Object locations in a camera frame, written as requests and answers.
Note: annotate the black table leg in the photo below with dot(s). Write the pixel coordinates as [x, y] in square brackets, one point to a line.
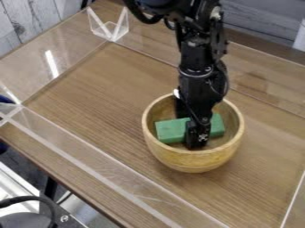
[50, 187]

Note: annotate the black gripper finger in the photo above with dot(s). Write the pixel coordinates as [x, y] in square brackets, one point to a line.
[180, 108]
[196, 134]

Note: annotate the black metal base plate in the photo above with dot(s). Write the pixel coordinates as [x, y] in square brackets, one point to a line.
[33, 220]

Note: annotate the clear acrylic front barrier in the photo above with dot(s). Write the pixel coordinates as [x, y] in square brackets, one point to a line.
[170, 210]

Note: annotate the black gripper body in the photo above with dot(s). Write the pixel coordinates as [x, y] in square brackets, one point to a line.
[202, 89]

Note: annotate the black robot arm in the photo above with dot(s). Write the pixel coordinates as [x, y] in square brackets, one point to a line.
[196, 22]

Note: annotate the clear acrylic corner bracket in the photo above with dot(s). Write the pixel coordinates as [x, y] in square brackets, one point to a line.
[108, 30]

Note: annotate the green rectangular block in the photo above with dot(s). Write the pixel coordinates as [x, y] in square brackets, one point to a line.
[171, 129]

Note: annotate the brown wooden bowl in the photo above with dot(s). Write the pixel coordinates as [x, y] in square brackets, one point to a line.
[175, 156]

